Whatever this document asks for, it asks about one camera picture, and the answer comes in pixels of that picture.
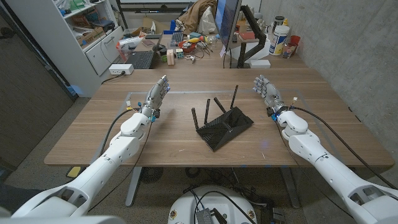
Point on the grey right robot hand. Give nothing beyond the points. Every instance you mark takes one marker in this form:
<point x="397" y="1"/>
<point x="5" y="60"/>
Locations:
<point x="272" y="95"/>

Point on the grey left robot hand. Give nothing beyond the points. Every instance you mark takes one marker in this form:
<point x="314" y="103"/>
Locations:
<point x="154" y="98"/>

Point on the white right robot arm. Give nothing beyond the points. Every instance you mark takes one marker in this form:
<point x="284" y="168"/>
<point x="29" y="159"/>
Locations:
<point x="335" y="174"/>

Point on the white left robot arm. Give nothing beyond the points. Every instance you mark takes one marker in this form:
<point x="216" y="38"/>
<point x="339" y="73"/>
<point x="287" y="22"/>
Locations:
<point x="102" y="168"/>

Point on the black router with antennas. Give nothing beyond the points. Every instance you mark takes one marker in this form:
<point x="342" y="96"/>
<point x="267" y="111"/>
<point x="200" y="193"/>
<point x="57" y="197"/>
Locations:
<point x="224" y="127"/>

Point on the small white box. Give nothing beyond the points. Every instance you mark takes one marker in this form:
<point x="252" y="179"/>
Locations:
<point x="259" y="63"/>

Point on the black laptop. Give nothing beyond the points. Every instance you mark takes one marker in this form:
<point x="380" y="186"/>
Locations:
<point x="141" y="59"/>

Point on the green cup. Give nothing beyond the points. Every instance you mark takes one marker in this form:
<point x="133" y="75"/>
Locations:
<point x="164" y="58"/>

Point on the tan wooden block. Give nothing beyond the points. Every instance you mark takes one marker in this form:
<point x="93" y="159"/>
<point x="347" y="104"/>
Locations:
<point x="170" y="57"/>

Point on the white power strip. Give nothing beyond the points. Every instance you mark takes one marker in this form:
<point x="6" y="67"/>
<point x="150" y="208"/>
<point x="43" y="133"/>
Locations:
<point x="119" y="69"/>

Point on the clear glass with items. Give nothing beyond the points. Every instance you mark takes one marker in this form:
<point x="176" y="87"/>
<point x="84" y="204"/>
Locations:
<point x="289" y="51"/>

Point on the colourful puzzle cube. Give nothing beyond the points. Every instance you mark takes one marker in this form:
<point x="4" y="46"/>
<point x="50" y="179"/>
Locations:
<point x="179" y="53"/>

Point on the white wipes canister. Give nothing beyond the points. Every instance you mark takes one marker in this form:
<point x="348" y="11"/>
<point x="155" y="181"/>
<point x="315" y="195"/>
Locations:
<point x="279" y="40"/>

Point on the maroon notebook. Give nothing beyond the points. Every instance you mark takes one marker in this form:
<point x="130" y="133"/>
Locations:
<point x="148" y="43"/>

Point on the clear plastic package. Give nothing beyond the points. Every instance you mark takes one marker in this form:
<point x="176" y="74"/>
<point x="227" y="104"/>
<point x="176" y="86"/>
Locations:
<point x="129" y="45"/>

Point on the red cup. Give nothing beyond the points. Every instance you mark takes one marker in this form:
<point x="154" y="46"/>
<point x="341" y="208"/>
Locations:
<point x="295" y="40"/>

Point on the red bowl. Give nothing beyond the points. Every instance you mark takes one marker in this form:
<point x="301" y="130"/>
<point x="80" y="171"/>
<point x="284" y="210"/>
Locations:
<point x="189" y="47"/>

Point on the red book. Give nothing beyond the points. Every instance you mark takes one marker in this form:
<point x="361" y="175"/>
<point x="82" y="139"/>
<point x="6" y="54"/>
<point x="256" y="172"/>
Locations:
<point x="247" y="35"/>

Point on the yellow and red toy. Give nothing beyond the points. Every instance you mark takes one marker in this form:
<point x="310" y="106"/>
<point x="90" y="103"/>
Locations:
<point x="197" y="40"/>

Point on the blue box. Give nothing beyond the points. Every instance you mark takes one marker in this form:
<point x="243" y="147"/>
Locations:
<point x="171" y="27"/>

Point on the jar with black lid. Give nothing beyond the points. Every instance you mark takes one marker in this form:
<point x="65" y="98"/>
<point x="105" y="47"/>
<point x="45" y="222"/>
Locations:
<point x="278" y="21"/>

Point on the teal box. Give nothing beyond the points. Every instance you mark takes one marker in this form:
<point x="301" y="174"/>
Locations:
<point x="195" y="35"/>

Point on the round black fan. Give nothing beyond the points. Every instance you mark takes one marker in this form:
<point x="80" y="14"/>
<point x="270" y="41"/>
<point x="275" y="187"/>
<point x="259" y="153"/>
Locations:
<point x="151" y="175"/>

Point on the flat computer monitor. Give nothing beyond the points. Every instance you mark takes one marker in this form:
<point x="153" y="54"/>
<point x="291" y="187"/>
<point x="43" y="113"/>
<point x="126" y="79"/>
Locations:
<point x="228" y="18"/>

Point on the grey table leg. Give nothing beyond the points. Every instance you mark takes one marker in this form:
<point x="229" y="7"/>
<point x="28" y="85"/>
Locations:
<point x="133" y="186"/>
<point x="290" y="186"/>

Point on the white plastic bag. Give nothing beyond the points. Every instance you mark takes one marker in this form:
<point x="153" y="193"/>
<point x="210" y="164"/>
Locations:
<point x="206" y="21"/>

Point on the yellow pad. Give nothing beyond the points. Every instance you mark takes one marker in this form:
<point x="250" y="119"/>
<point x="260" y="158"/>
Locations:
<point x="74" y="172"/>

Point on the white robot torso base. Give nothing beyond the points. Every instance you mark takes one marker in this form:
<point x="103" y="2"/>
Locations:
<point x="186" y="208"/>

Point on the white shelf cabinet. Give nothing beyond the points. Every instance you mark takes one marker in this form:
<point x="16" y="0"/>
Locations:
<point x="53" y="40"/>

